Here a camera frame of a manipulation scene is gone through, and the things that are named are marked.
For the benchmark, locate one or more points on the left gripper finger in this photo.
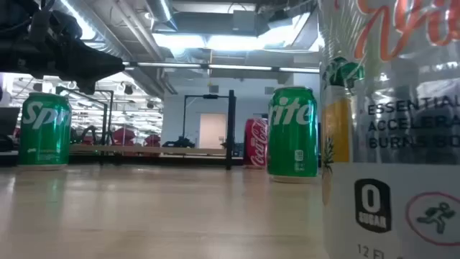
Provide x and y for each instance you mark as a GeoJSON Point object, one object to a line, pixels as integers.
{"type": "Point", "coordinates": [87, 87]}
{"type": "Point", "coordinates": [93, 63]}

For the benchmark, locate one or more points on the green Sprite can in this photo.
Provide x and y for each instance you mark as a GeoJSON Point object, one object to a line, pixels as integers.
{"type": "Point", "coordinates": [45, 138]}
{"type": "Point", "coordinates": [293, 144]}

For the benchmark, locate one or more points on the red Coca-Cola can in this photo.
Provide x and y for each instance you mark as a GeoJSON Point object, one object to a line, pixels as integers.
{"type": "Point", "coordinates": [255, 144]}

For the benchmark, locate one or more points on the silver pineapple Celsius slim can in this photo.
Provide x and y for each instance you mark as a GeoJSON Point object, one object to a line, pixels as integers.
{"type": "Point", "coordinates": [391, 151]}

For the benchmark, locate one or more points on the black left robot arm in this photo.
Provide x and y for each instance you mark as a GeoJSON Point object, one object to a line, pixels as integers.
{"type": "Point", "coordinates": [16, 16]}

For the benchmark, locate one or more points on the black background robot arm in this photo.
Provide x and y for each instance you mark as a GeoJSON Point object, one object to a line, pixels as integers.
{"type": "Point", "coordinates": [179, 142]}

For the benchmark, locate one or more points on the red chair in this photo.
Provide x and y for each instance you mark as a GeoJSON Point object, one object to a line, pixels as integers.
{"type": "Point", "coordinates": [124, 136]}
{"type": "Point", "coordinates": [152, 140]}

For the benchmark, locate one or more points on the dark computer monitor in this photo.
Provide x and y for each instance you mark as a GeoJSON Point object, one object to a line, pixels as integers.
{"type": "Point", "coordinates": [9, 120]}

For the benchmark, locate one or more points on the long horizontal light bar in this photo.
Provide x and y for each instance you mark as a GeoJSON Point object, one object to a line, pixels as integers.
{"type": "Point", "coordinates": [215, 67]}

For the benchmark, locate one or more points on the pale door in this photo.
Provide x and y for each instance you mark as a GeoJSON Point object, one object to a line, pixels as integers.
{"type": "Point", "coordinates": [212, 129]}

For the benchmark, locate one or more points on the grey ceiling air unit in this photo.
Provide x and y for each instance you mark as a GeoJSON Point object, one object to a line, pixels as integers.
{"type": "Point", "coordinates": [244, 21]}

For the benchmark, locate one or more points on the ribbed silver ventilation duct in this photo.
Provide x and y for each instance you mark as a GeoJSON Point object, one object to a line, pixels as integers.
{"type": "Point", "coordinates": [108, 50]}

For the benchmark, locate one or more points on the black ceiling camera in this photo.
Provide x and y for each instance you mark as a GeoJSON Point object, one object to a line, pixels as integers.
{"type": "Point", "coordinates": [128, 89]}

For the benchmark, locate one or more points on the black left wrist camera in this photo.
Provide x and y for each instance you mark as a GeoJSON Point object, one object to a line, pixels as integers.
{"type": "Point", "coordinates": [66, 25]}

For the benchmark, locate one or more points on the smooth silver ventilation duct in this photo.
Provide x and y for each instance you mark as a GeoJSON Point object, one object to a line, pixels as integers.
{"type": "Point", "coordinates": [160, 11]}

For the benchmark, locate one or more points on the black aluminium table frame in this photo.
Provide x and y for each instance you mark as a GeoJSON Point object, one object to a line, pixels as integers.
{"type": "Point", "coordinates": [161, 161]}

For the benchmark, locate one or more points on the grey wall vent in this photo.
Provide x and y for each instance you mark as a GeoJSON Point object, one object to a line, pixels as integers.
{"type": "Point", "coordinates": [269, 90]}
{"type": "Point", "coordinates": [213, 88]}

